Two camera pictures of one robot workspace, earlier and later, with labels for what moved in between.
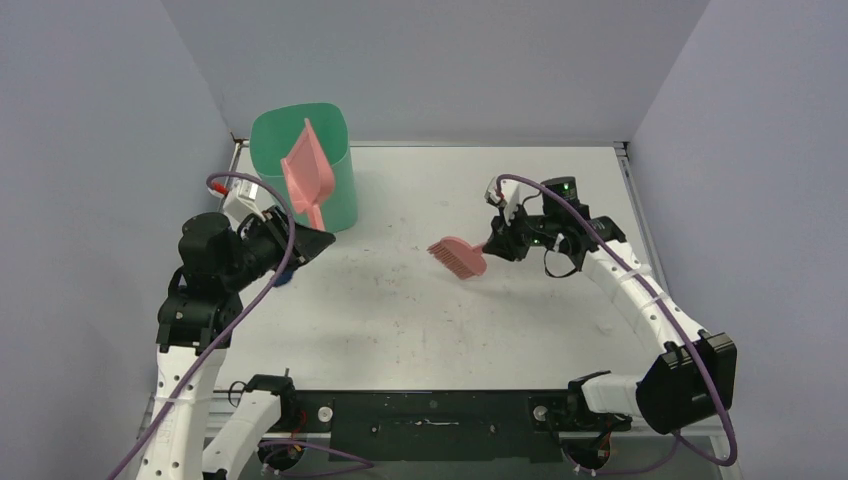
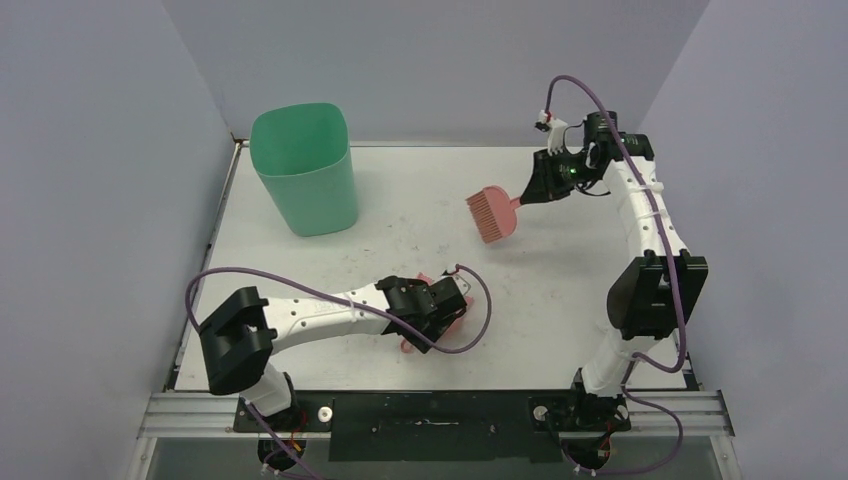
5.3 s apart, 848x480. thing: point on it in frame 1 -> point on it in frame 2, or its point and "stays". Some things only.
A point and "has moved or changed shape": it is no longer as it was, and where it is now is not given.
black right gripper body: x=510 y=237 -> x=538 y=179
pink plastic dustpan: x=309 y=172 -> x=455 y=321
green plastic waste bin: x=272 y=130 stays
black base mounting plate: x=515 y=426 stays
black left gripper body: x=264 y=248 -> x=434 y=326
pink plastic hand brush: x=463 y=258 has moved or changed shape
